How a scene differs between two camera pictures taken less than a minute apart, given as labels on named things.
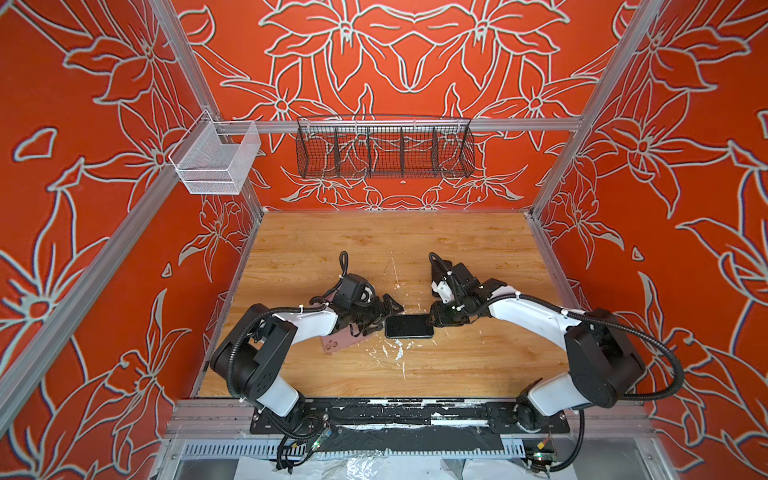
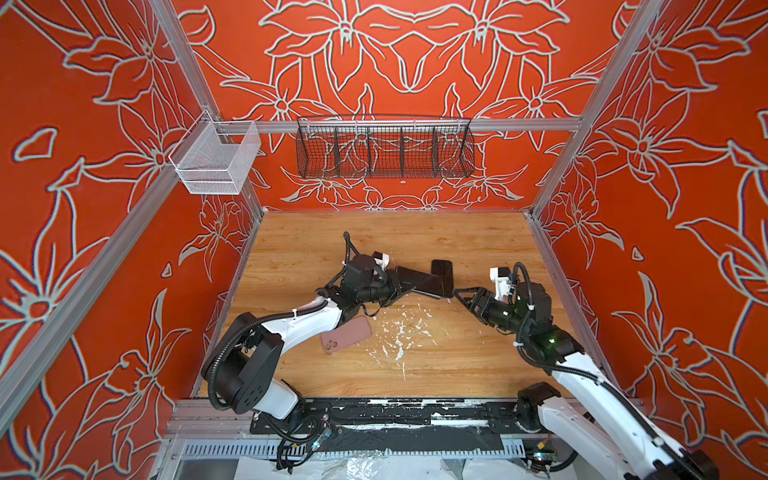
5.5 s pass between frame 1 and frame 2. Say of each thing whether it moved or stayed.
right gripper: moved
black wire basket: stayed
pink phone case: stayed
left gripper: moved
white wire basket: stayed
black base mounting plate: stayed
